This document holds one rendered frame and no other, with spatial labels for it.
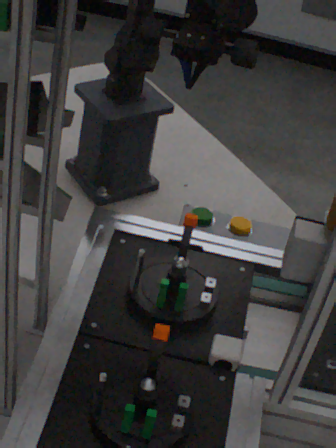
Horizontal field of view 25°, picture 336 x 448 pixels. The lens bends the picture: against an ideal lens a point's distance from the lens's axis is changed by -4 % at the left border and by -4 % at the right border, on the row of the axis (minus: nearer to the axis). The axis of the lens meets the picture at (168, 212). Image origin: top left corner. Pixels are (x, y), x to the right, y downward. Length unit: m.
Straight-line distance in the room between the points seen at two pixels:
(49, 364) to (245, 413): 0.29
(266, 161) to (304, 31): 1.08
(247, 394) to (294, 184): 2.20
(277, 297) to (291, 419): 0.26
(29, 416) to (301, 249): 0.42
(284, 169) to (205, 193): 1.74
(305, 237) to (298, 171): 2.41
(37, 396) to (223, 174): 0.79
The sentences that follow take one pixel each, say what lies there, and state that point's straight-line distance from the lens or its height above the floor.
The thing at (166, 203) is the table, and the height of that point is 0.86.
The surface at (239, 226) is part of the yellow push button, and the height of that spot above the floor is 0.97.
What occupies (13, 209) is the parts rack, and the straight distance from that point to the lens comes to 0.90.
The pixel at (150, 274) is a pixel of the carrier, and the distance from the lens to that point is 1.22.
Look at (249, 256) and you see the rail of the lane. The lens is 1.34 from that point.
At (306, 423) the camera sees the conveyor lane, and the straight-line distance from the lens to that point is 1.16.
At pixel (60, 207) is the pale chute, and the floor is 1.03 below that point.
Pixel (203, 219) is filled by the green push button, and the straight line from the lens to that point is 1.37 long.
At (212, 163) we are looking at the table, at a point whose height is 0.86.
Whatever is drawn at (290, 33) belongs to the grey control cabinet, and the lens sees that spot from 4.22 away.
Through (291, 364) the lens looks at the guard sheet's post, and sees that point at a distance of 1.06.
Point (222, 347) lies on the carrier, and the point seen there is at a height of 0.99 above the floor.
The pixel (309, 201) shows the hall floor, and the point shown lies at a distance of 3.20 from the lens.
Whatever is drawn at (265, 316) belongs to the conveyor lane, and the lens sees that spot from 1.31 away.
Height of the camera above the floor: 1.82
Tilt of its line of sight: 38 degrees down
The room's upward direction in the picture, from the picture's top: 12 degrees clockwise
